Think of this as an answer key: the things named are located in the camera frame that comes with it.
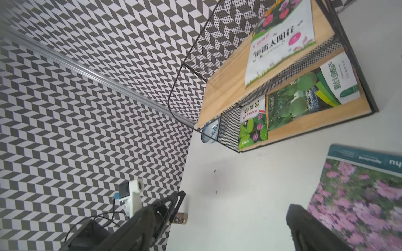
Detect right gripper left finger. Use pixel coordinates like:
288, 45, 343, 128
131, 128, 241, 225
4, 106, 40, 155
94, 206, 156, 251

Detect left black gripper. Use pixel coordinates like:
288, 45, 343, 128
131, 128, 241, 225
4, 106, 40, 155
60, 191, 186, 251

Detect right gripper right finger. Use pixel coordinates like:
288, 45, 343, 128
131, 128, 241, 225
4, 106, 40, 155
286, 204, 352, 251

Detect pink flower seed bag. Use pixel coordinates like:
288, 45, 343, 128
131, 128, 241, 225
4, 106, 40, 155
307, 144, 402, 251

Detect red-white label seed bag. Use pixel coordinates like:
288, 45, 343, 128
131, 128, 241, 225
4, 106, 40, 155
238, 95, 268, 151

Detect green leaf seed bag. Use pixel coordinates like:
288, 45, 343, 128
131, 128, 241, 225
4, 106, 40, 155
266, 52, 361, 131

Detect black wire two-tier shelf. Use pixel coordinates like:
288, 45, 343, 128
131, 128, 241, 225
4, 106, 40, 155
183, 1, 379, 153

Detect mixed flower white seed bag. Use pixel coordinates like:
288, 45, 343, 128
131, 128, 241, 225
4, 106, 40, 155
245, 0, 316, 87

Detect small spice jar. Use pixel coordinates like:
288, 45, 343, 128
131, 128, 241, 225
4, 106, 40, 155
172, 212, 188, 225

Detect blue white porcelain bowl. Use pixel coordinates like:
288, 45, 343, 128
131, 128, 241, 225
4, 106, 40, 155
201, 117, 220, 143

